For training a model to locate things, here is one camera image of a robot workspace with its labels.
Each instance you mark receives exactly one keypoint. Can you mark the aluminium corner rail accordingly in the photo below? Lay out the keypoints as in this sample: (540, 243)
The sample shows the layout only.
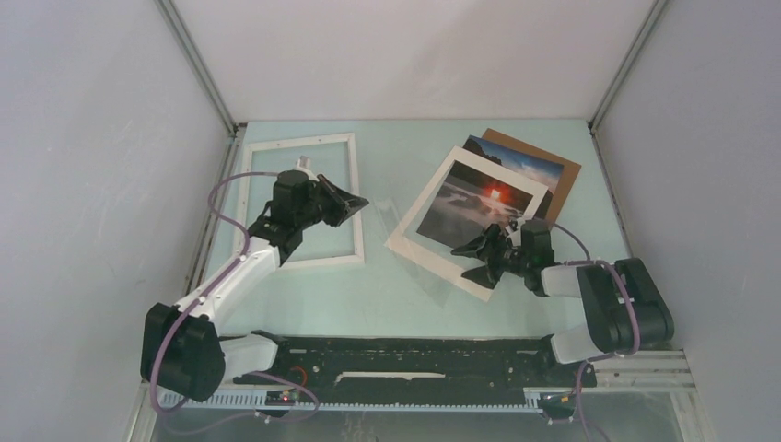
(174, 20)
(637, 45)

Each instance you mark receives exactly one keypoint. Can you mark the sunset landscape photo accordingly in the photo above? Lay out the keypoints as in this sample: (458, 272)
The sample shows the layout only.
(468, 199)

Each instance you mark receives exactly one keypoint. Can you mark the aluminium corner rail right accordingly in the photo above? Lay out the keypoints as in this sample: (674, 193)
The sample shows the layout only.
(637, 45)

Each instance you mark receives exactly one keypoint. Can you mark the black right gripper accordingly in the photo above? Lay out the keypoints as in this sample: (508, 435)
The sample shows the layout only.
(495, 238)

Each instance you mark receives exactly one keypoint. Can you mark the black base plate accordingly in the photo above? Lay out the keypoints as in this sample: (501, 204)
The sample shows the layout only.
(424, 372)

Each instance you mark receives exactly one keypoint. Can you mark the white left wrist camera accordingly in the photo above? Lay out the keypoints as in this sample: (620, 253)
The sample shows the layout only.
(303, 164)

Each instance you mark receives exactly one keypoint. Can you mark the brown backing board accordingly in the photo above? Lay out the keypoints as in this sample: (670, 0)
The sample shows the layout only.
(564, 177)

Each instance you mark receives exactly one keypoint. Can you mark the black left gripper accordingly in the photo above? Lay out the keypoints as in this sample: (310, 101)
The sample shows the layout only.
(349, 203)

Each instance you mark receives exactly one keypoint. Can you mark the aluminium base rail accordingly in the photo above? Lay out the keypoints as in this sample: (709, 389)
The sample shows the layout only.
(645, 372)

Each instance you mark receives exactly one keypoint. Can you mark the white picture frame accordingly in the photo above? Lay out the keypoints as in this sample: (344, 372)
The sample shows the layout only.
(332, 155)

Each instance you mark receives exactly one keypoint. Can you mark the aluminium corner rail left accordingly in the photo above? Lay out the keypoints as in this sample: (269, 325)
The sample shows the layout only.
(174, 20)

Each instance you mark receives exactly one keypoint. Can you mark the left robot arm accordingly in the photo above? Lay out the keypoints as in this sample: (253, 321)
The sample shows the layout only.
(183, 350)

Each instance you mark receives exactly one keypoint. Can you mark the white photo mat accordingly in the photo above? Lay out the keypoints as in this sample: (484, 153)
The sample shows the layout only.
(437, 256)

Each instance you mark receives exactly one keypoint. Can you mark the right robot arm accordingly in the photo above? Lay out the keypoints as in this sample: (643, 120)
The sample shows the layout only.
(622, 305)

